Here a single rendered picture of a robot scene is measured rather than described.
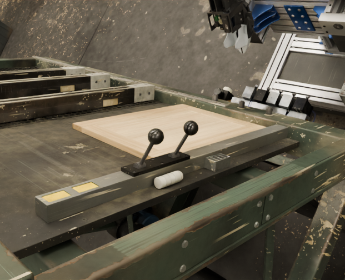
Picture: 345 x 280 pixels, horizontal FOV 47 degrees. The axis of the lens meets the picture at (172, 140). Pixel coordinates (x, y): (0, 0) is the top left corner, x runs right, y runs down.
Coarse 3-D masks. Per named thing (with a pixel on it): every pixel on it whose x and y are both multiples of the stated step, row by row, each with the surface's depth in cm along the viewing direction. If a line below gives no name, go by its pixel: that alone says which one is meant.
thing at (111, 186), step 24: (216, 144) 119; (240, 144) 122; (264, 144) 134; (168, 168) 101; (192, 168) 108; (48, 192) 83; (72, 192) 83; (96, 192) 86; (120, 192) 91; (48, 216) 78
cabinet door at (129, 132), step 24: (96, 120) 144; (120, 120) 146; (144, 120) 149; (168, 120) 151; (192, 120) 153; (216, 120) 155; (240, 120) 156; (120, 144) 121; (144, 144) 122; (168, 144) 124; (192, 144) 124
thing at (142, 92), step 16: (32, 96) 151; (48, 96) 154; (64, 96) 155; (80, 96) 160; (96, 96) 165; (112, 96) 171; (128, 96) 178; (144, 96) 185; (0, 112) 138; (16, 112) 142; (32, 112) 147; (48, 112) 151; (64, 112) 156
